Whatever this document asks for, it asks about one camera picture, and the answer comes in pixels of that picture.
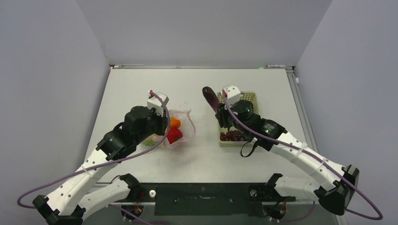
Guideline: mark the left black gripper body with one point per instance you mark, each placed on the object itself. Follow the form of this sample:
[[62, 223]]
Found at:
[[155, 125]]

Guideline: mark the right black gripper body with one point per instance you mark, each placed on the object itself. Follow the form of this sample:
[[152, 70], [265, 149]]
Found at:
[[227, 120]]

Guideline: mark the green cabbage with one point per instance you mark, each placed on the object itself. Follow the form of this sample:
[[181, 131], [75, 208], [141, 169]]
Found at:
[[150, 141]]

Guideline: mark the beige plastic basket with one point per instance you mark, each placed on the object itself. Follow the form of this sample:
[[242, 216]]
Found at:
[[246, 95]]

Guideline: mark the long purple eggplant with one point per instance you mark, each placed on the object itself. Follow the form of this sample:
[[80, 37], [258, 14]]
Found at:
[[211, 98]]

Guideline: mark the orange green mango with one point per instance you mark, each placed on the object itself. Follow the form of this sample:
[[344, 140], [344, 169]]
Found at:
[[175, 123]]

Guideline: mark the clear zip top bag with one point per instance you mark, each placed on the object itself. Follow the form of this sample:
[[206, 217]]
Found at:
[[187, 127]]

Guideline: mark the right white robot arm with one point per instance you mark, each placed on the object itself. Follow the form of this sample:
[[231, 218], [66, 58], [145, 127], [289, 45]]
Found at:
[[331, 184]]

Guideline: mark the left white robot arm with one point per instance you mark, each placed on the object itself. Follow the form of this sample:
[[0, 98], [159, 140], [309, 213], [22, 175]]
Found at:
[[71, 203]]

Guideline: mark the dark red grape bunch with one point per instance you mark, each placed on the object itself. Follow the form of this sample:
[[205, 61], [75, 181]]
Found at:
[[233, 135]]

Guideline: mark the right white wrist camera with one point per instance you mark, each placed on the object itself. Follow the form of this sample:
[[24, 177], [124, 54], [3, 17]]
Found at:
[[231, 93]]

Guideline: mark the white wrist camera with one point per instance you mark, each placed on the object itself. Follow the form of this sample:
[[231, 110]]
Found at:
[[153, 102], [231, 93]]

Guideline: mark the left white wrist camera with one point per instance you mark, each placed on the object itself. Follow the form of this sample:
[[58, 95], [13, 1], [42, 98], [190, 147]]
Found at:
[[153, 102]]

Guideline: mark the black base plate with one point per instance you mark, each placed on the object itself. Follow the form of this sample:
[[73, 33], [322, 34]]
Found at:
[[207, 199]]

